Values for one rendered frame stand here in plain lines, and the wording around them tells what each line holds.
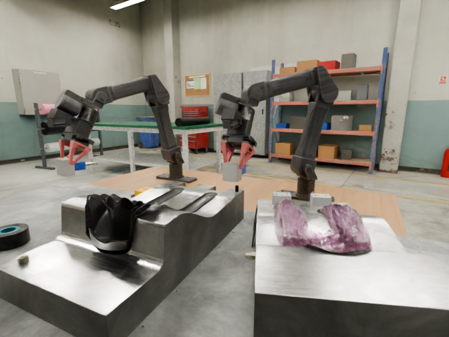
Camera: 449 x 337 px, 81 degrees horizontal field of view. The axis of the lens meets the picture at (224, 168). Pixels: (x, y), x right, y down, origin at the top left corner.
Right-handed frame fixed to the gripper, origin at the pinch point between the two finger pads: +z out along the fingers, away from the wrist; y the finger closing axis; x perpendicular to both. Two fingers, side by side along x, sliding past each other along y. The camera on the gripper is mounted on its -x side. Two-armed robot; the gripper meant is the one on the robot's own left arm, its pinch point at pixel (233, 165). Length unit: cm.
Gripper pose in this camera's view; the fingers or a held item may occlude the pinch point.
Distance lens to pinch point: 83.5
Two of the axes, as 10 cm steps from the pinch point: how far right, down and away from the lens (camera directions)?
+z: -2.3, 9.5, -2.2
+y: 8.7, 1.0, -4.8
